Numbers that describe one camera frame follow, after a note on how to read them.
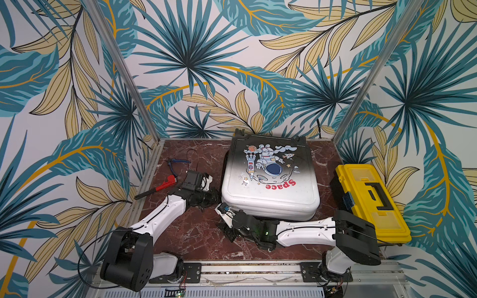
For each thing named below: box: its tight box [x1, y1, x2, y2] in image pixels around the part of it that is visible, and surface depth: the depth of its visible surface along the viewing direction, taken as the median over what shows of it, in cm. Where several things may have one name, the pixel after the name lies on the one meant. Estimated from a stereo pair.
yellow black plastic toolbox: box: [329, 163, 412, 244], surface depth 79 cm
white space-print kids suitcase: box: [221, 129, 321, 222], surface depth 77 cm
